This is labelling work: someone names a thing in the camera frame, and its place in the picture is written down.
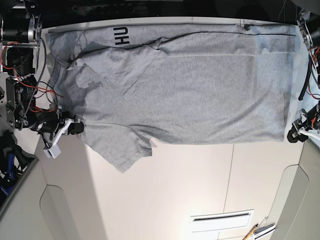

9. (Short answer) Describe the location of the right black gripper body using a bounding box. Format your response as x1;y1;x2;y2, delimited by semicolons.
30;111;71;140

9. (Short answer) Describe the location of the white slotted grommet plate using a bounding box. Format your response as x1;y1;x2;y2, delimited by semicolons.
190;209;254;233

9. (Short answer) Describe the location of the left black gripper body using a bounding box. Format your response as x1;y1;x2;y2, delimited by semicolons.
293;103;320;137

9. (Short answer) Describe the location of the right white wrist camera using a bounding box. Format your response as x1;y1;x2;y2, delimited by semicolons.
41;122;71;159

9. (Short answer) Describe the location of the grey binder clip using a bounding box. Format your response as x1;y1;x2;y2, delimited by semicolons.
253;216;276;238

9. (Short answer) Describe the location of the yellow pencil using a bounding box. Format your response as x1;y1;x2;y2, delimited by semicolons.
242;224;259;240

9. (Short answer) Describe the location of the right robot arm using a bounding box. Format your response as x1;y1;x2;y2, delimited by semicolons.
0;0;84;141

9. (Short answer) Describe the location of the grey T-shirt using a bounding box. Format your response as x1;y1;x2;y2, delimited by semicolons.
45;24;297;172

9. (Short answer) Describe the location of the blue clamps pile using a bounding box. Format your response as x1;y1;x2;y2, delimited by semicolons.
0;130;36;205

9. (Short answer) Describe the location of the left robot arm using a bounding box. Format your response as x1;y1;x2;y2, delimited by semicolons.
287;9;320;143

